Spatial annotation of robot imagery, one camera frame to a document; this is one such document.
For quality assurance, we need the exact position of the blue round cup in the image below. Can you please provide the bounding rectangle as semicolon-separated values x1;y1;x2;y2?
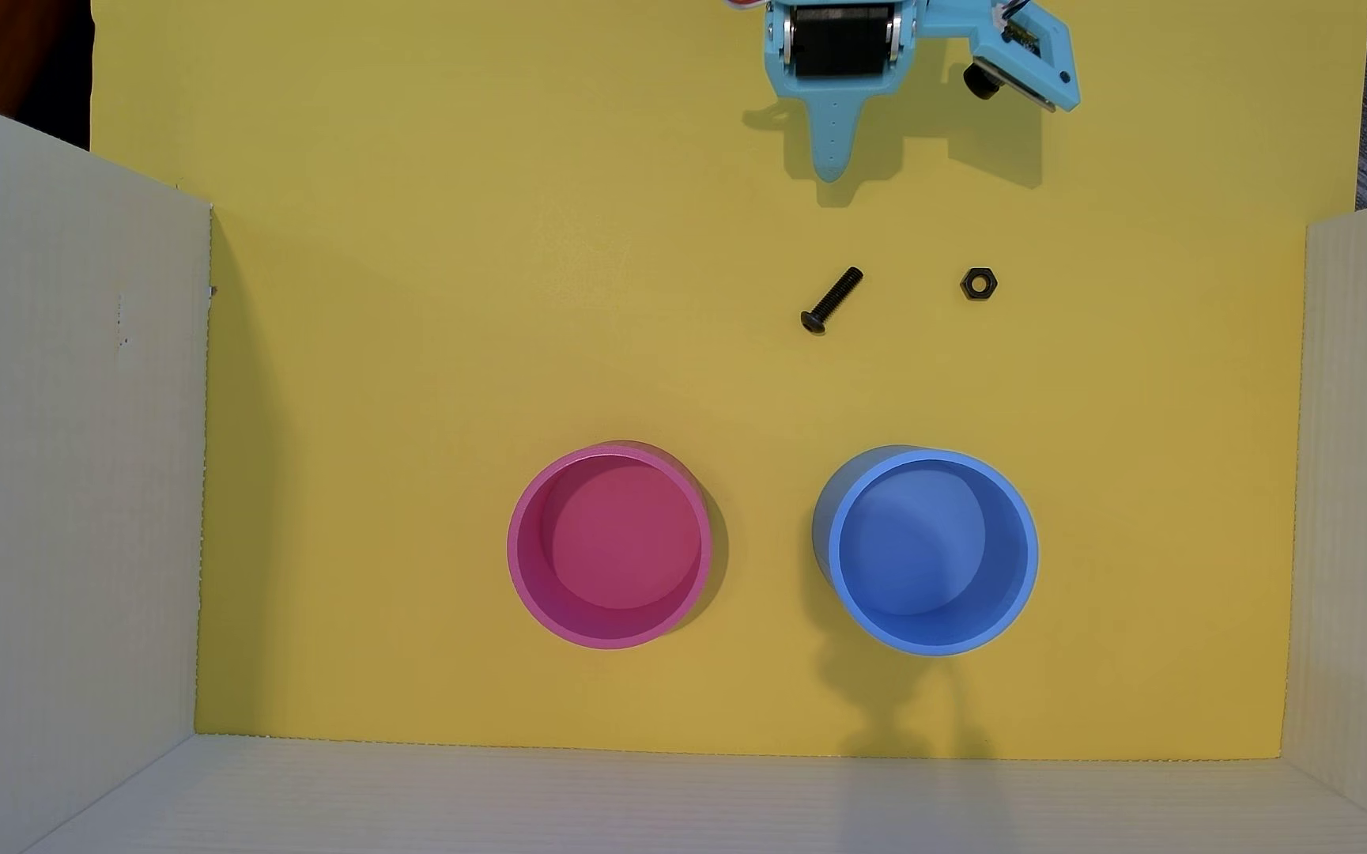
811;444;1041;659

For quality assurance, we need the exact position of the pink round cup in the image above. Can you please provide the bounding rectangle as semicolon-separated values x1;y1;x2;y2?
505;441;716;652

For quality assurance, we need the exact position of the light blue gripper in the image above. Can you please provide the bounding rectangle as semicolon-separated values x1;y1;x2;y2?
764;0;918;187

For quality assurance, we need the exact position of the black bolt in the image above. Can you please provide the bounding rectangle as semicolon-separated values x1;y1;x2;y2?
799;266;866;337

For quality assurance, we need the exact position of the wrist camera on blue mount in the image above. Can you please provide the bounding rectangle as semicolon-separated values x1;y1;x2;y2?
918;0;1083;115

